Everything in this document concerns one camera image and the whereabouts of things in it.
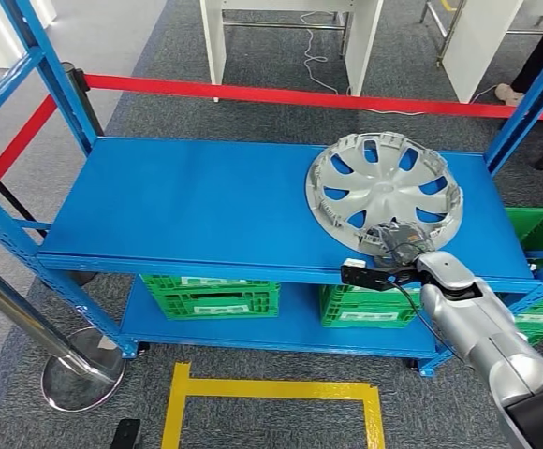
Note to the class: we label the silver plastic wheel hubcap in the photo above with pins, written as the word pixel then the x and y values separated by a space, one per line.
pixel 386 189

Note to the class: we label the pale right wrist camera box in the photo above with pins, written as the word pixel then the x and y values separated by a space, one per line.
pixel 353 272

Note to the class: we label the dark flat robot mount plate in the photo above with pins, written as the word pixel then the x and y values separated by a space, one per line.
pixel 126 434

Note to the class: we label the white table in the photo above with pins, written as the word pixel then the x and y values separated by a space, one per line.
pixel 477 43
pixel 212 37

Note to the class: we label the chrome stanchion post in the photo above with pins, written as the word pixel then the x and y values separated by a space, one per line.
pixel 84 372

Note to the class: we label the yellow tape square outline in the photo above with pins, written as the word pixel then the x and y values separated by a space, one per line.
pixel 271 389

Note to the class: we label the person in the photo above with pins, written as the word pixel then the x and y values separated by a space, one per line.
pixel 538 62

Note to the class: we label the black right wrist camera bracket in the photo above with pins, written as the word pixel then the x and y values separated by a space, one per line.
pixel 393 277

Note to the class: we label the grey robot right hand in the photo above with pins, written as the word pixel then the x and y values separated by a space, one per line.
pixel 402 241

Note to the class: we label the blue metal shelf rack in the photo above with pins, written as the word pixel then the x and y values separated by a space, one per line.
pixel 206 198

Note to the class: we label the red barrier belt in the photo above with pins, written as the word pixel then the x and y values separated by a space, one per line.
pixel 18 142
pixel 299 96

